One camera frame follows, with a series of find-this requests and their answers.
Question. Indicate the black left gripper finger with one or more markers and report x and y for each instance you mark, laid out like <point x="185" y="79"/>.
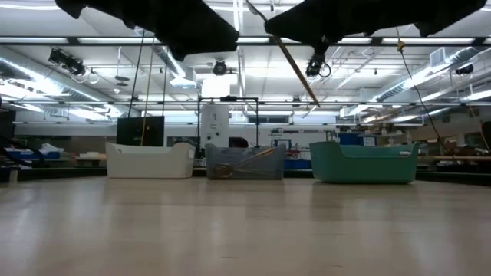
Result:
<point x="203" y="36"/>

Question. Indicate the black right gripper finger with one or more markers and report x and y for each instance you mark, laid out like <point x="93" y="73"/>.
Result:
<point x="299" y="25"/>

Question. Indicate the wooden stick utensil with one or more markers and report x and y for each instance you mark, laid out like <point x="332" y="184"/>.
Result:
<point x="299" y="74"/>

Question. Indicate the fork pair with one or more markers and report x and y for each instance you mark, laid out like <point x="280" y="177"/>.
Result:
<point x="220" y="171"/>

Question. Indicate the grey translucent plastic bin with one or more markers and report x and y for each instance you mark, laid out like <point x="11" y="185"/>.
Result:
<point x="245" y="174"/>

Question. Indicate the teal plastic bin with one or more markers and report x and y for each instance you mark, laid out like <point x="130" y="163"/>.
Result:
<point x="364" y="166"/>

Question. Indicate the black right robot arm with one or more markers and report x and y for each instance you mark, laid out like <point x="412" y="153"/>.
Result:
<point x="422" y="11"/>

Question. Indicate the black overhead rig bar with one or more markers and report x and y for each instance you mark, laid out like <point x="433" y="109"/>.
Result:
<point x="115" y="40"/>

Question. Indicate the white tall cabinet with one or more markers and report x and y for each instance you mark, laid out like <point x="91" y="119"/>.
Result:
<point x="215" y="126"/>

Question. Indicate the person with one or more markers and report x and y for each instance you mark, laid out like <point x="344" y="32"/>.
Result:
<point x="243" y="142"/>

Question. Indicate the black square panel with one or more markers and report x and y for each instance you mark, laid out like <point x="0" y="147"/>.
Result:
<point x="130" y="132"/>

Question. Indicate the blue storage bins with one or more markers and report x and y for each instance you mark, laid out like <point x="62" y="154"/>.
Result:
<point x="349" y="138"/>

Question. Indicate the white plastic bin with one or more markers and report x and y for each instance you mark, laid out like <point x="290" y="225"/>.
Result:
<point x="149" y="163"/>

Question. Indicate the blue crates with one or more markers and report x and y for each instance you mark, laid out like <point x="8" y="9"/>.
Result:
<point x="34" y="155"/>

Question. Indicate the round black ceiling camera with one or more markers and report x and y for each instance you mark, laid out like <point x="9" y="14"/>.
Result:
<point x="219" y="68"/>

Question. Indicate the black overhead camera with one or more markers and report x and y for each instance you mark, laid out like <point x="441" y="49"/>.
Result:
<point x="315" y="67"/>

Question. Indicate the black ceiling camera cluster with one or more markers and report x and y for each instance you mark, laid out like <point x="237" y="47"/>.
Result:
<point x="67" y="61"/>

